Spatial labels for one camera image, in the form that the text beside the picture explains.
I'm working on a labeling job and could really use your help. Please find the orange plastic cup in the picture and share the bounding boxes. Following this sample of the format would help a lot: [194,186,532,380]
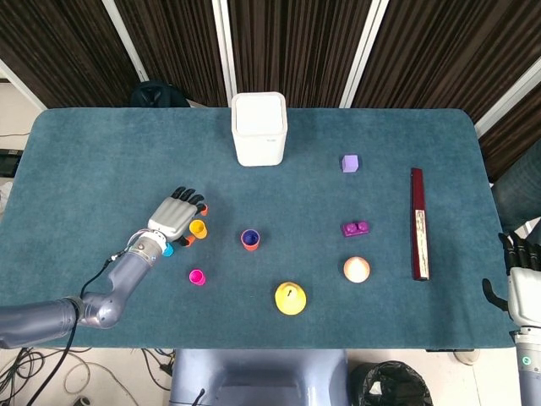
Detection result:
[240,229,260,253]

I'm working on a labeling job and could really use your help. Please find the white shoe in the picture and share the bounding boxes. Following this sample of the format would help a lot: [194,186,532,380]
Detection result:
[454,348,482,366]

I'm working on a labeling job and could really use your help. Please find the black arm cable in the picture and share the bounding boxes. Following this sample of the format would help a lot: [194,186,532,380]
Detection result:
[41,252,128,406]

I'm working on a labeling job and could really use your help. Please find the teal table cloth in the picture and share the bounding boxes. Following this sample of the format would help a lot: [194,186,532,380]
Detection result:
[0,107,529,350]

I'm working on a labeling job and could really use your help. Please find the white partition post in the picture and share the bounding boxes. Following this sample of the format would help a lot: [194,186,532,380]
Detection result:
[0,58,47,111]
[101,0,149,84]
[340,0,390,107]
[210,0,238,107]
[475,63,541,133]

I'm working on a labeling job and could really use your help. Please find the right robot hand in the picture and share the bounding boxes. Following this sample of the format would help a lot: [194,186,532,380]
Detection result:
[481,231,541,329]

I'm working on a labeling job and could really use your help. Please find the blue-grey robot torso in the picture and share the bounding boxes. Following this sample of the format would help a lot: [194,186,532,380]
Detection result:
[169,348,350,406]

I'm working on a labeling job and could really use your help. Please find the yellow toy pear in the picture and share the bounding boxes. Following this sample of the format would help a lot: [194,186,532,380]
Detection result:
[274,282,308,316]

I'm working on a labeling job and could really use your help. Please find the white square bin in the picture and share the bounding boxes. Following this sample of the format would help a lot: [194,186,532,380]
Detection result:
[231,91,290,167]

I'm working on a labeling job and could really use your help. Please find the black bagged trash bin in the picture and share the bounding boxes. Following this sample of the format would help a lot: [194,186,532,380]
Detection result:
[349,360,433,406]

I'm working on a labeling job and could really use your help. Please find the toy peach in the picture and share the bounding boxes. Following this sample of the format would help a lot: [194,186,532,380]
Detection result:
[342,255,372,283]

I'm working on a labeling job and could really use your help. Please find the white floor cable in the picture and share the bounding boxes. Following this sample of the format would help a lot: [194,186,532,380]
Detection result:
[63,361,140,406]

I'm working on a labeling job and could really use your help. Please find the black office chair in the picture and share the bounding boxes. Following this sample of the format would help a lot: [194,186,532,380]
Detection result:
[129,80,191,108]

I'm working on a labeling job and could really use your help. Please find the purple toy brick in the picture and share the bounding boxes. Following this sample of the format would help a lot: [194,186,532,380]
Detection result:
[341,220,370,239]

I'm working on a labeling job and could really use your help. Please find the black plugged floor cable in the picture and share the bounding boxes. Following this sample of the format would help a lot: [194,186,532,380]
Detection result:
[141,347,175,376]

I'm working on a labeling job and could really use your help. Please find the black floor cable bundle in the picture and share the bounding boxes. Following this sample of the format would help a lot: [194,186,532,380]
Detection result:
[0,347,92,397]

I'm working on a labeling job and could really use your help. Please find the dark red folded fan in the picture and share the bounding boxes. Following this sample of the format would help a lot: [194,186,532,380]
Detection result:
[410,167,431,282]

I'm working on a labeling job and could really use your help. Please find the black floor device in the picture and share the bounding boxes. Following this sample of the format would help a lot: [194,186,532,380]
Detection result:
[0,147,23,178]

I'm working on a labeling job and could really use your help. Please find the person in blue jeans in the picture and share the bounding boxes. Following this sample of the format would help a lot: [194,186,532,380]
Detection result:
[492,139,541,232]

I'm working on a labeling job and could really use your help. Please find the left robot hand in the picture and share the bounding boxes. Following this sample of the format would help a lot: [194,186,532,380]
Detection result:
[146,185,210,248]

